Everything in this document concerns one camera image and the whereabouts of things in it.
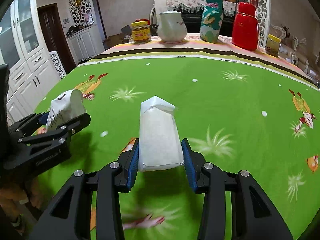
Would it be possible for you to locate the low white cabinet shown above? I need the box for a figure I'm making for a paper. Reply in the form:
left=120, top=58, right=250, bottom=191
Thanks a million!
left=67, top=24, right=105, bottom=64

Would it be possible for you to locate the small yellow lid jar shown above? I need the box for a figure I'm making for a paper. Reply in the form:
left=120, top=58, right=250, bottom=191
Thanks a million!
left=265, top=34, right=281, bottom=57

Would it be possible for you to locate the person left hand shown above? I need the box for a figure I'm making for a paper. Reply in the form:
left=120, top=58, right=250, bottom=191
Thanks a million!
left=1, top=178, right=43, bottom=235

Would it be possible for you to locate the white foam block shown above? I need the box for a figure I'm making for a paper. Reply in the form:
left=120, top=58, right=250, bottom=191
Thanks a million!
left=138, top=96, right=184, bottom=172

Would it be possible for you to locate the piano with lace cover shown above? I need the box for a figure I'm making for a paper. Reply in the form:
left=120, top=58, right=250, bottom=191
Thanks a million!
left=167, top=0, right=237, bottom=37

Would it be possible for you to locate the green snack bag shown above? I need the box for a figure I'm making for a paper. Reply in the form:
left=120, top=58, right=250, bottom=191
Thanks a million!
left=200, top=0, right=223, bottom=43

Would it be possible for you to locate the white ceramic teapot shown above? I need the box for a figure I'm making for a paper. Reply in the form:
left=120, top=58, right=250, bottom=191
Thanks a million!
left=157, top=10, right=187, bottom=43

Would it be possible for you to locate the red thermos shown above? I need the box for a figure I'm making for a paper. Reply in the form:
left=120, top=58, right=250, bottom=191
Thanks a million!
left=232, top=2, right=259, bottom=51

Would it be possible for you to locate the white display cabinet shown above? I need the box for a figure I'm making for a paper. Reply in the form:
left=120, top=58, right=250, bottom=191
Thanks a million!
left=1, top=0, right=60, bottom=124

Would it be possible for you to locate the green cartoon tablecloth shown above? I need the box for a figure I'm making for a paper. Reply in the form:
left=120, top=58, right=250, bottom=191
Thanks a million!
left=37, top=57, right=319, bottom=239

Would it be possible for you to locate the striped table runner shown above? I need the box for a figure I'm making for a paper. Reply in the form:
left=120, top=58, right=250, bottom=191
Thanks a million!
left=78, top=34, right=319, bottom=90

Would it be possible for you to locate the yellow lid honey jar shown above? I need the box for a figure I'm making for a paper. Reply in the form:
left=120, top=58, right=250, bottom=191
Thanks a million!
left=131, top=21, right=151, bottom=43

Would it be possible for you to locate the beige ornate sofa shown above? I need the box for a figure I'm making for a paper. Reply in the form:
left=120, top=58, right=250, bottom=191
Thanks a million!
left=269, top=24, right=319, bottom=83

